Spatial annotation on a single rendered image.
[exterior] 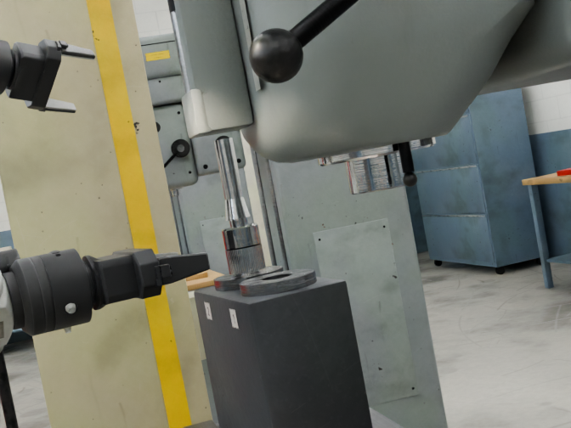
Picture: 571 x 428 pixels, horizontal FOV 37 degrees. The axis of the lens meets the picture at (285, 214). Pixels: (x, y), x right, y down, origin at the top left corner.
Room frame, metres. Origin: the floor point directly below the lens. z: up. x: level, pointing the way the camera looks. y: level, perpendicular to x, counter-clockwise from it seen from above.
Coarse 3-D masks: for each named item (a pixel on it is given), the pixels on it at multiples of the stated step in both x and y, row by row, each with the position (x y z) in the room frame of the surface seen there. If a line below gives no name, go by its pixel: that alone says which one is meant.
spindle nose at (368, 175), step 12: (384, 156) 0.59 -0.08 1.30; (396, 156) 0.60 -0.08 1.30; (348, 168) 0.61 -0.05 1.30; (360, 168) 0.60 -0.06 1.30; (372, 168) 0.59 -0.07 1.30; (384, 168) 0.59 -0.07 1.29; (396, 168) 0.59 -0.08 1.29; (348, 180) 0.61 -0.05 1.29; (360, 180) 0.60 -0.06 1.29; (372, 180) 0.59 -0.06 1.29; (384, 180) 0.59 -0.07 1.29; (396, 180) 0.59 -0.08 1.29; (360, 192) 0.60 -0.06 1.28
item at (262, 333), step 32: (224, 288) 1.04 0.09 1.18; (256, 288) 0.95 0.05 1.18; (288, 288) 0.94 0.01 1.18; (320, 288) 0.94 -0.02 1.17; (224, 320) 1.00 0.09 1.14; (256, 320) 0.91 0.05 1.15; (288, 320) 0.92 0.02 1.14; (320, 320) 0.94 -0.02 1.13; (352, 320) 0.95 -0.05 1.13; (224, 352) 1.02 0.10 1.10; (256, 352) 0.91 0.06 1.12; (288, 352) 0.92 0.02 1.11; (320, 352) 0.93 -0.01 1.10; (352, 352) 0.95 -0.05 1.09; (224, 384) 1.05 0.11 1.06; (256, 384) 0.93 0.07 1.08; (288, 384) 0.92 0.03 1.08; (320, 384) 0.93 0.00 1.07; (352, 384) 0.94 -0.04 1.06; (224, 416) 1.07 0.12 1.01; (256, 416) 0.95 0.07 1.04; (288, 416) 0.91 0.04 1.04; (320, 416) 0.93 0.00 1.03; (352, 416) 0.94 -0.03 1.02
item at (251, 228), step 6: (228, 228) 1.06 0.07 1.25; (234, 228) 1.05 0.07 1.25; (240, 228) 1.05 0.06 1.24; (246, 228) 1.05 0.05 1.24; (252, 228) 1.06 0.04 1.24; (258, 228) 1.08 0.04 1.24; (222, 234) 1.07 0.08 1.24; (228, 234) 1.06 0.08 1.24; (234, 234) 1.05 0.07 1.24; (240, 234) 1.05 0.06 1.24
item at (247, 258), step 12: (228, 240) 1.06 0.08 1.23; (240, 240) 1.05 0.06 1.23; (252, 240) 1.06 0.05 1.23; (228, 252) 1.06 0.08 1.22; (240, 252) 1.05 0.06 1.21; (252, 252) 1.06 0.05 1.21; (228, 264) 1.07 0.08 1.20; (240, 264) 1.05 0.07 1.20; (252, 264) 1.05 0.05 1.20; (264, 264) 1.07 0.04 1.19; (240, 276) 1.06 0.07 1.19
